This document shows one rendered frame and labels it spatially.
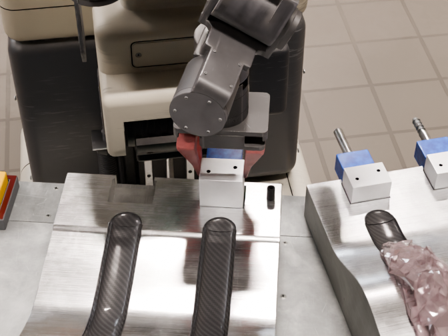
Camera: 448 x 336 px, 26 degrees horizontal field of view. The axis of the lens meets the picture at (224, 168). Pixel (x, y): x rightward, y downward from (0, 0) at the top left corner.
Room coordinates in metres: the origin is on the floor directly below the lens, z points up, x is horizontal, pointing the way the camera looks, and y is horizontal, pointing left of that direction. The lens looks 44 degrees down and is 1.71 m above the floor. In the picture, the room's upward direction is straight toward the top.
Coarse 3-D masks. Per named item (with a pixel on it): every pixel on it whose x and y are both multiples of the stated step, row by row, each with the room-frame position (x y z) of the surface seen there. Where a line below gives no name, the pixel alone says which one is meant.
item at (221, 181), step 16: (208, 160) 0.81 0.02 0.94; (224, 160) 0.81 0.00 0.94; (240, 160) 0.81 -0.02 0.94; (208, 176) 0.79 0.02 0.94; (224, 176) 0.79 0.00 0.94; (240, 176) 0.79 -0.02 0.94; (208, 192) 0.78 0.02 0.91; (224, 192) 0.78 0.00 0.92; (240, 192) 0.78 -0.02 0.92; (240, 208) 0.78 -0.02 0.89
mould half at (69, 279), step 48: (96, 192) 0.81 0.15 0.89; (192, 192) 0.81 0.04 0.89; (96, 240) 0.73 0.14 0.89; (144, 240) 0.73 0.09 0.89; (192, 240) 0.73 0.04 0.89; (240, 240) 0.73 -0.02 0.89; (48, 288) 0.67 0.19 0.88; (144, 288) 0.67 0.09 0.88; (192, 288) 0.67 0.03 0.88; (240, 288) 0.67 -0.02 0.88
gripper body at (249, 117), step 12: (240, 84) 0.79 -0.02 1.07; (240, 96) 0.78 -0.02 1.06; (252, 96) 0.83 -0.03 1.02; (264, 96) 0.83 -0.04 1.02; (240, 108) 0.79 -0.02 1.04; (252, 108) 0.81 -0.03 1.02; (264, 108) 0.81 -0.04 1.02; (228, 120) 0.78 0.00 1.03; (240, 120) 0.79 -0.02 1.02; (252, 120) 0.79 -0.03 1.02; (264, 120) 0.79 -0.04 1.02; (180, 132) 0.78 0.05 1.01; (228, 132) 0.77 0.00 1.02; (240, 132) 0.77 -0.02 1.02; (252, 132) 0.77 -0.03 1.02; (264, 132) 0.77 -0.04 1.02
